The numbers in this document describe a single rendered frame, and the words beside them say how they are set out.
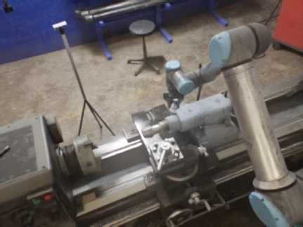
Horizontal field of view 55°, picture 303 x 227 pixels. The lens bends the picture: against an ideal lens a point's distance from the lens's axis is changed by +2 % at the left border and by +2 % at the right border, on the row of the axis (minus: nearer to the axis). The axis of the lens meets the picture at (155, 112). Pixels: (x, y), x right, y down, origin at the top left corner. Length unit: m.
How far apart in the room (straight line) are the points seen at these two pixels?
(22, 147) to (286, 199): 1.33
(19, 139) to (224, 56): 1.26
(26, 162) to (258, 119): 1.19
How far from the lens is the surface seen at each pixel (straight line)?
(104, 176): 2.24
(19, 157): 1.75
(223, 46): 1.03
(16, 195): 1.69
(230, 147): 2.20
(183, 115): 1.95
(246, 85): 1.06
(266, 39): 1.13
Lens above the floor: 2.61
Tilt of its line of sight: 47 degrees down
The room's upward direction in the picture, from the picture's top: 5 degrees counter-clockwise
